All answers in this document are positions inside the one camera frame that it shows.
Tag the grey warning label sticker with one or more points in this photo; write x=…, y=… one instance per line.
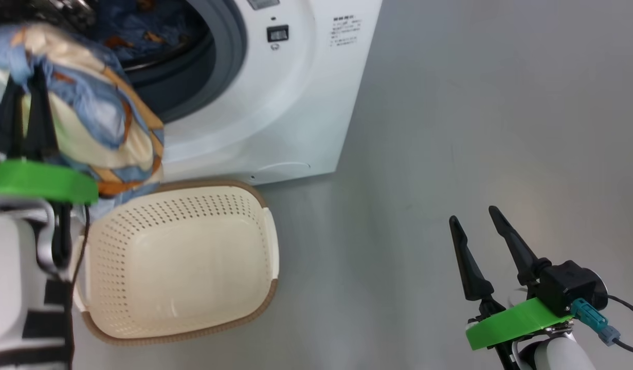
x=263, y=4

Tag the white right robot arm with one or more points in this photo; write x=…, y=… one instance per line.
x=558, y=357

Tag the white front-loading washing machine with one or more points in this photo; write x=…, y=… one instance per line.
x=295, y=113

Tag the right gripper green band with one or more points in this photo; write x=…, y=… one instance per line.
x=517, y=321

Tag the small printed text label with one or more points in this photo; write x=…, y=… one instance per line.
x=346, y=32

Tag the cream blue orange-trimmed garment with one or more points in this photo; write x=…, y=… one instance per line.
x=85, y=118

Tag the round white filter cover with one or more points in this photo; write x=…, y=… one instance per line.
x=285, y=167

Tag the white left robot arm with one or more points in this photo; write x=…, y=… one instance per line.
x=7, y=267

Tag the blue garment with orange print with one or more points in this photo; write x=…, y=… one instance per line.
x=136, y=25

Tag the black door latch socket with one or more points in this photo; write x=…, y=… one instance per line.
x=277, y=33

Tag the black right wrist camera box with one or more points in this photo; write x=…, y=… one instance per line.
x=568, y=285

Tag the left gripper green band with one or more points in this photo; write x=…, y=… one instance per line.
x=38, y=180

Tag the cream perforated laundry basket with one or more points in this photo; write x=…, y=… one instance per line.
x=182, y=257

